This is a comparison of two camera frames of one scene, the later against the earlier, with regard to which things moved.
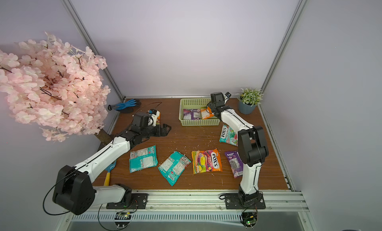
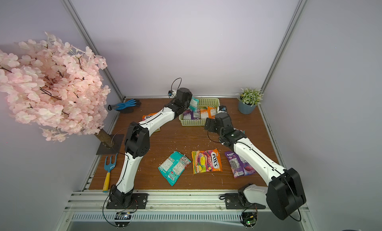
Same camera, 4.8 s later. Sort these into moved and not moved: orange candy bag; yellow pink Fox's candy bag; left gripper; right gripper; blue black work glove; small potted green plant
Moved: left gripper; right gripper
Not moved: orange candy bag; blue black work glove; small potted green plant; yellow pink Fox's candy bag
